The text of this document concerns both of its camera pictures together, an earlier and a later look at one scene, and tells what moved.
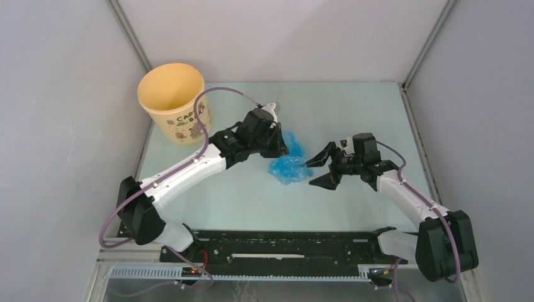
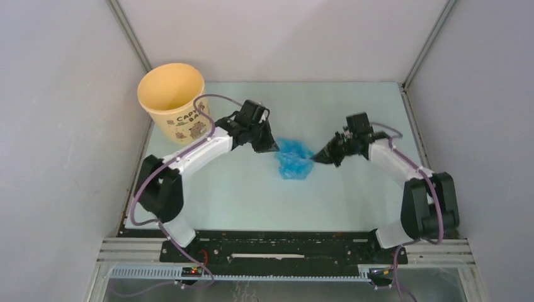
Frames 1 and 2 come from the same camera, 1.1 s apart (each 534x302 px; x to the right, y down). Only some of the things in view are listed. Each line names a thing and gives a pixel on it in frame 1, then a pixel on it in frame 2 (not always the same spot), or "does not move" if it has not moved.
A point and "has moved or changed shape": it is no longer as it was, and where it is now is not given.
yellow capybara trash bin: x=168 y=92 does not move
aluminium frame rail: x=130 y=253 does not move
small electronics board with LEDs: x=191 y=272 does not move
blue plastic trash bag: x=290 y=168 has moved or changed shape
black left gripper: x=279 y=149 to x=269 y=145
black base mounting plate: x=340 y=249 does not move
